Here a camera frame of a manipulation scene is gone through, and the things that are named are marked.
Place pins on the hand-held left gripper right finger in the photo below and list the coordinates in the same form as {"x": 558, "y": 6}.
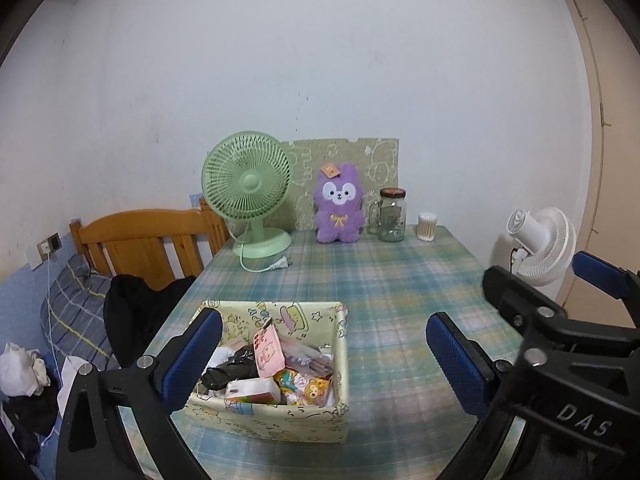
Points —
{"x": 457, "y": 365}

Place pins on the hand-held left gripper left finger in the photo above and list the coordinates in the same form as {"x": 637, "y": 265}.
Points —
{"x": 192, "y": 350}

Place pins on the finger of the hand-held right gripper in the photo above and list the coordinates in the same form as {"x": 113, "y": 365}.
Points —
{"x": 600, "y": 275}
{"x": 525, "y": 305}

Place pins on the pink packet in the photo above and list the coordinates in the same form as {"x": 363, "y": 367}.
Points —
{"x": 269, "y": 352}

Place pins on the clear plastic pouch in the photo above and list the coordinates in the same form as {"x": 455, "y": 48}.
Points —
{"x": 307, "y": 355}

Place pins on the yellow printed storage box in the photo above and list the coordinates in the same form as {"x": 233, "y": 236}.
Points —
{"x": 280, "y": 425}

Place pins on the cartoon printed tissue packet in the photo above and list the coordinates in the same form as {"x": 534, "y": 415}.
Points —
{"x": 307, "y": 387}

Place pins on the white standing fan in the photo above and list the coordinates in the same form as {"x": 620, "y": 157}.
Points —
{"x": 545, "y": 240}

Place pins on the black jacket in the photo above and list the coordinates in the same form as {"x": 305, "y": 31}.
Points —
{"x": 135, "y": 310}

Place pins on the cotton swab container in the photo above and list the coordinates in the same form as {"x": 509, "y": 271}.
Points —
{"x": 428, "y": 229}

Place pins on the blue plaid pillow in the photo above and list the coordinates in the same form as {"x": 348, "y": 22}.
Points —
{"x": 75, "y": 305}

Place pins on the white flat cloth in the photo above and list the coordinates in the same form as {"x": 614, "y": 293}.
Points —
{"x": 70, "y": 380}

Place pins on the wooden bed headboard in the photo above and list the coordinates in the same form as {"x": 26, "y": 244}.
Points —
{"x": 135, "y": 232}

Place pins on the glass jar mug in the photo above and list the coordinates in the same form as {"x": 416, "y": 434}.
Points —
{"x": 391, "y": 220}

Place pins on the beige door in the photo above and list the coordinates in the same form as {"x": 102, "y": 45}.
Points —
{"x": 600, "y": 110}

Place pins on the white crumpled cloth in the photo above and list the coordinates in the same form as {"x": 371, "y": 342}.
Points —
{"x": 20, "y": 370}

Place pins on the dark clothes pile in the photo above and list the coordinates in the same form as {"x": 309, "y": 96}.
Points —
{"x": 30, "y": 420}

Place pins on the green desk fan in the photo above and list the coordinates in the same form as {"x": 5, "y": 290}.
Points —
{"x": 248, "y": 180}

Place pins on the purple plush toy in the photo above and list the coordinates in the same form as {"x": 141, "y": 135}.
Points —
{"x": 339, "y": 215}

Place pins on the green patterned board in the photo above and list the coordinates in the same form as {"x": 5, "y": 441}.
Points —
{"x": 305, "y": 160}

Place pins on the grey wall socket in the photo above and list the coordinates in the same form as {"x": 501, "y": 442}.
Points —
{"x": 55, "y": 241}

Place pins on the white wall socket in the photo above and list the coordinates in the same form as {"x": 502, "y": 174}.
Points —
{"x": 44, "y": 251}

